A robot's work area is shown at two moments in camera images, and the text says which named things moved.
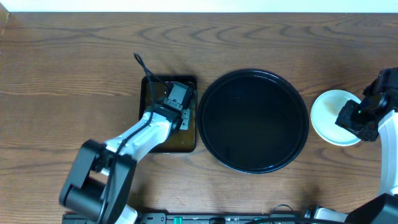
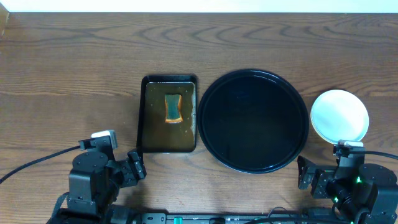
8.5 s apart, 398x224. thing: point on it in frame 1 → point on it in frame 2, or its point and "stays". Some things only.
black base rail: x=158 y=218 stays
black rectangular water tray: x=178 y=140 stays
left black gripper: x=184 y=119 → x=136 y=167
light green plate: x=325 y=108 stays
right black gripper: x=344 y=119 → x=308 y=175
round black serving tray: x=253 y=121 stays
